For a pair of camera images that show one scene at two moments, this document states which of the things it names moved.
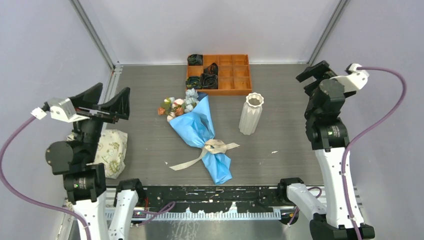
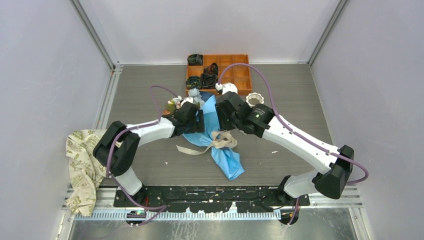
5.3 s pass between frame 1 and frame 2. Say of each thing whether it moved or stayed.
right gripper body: moved
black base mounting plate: stayed
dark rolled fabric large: stayed
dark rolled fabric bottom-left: stayed
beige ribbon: moved
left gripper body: moved
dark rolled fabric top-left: stayed
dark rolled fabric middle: stayed
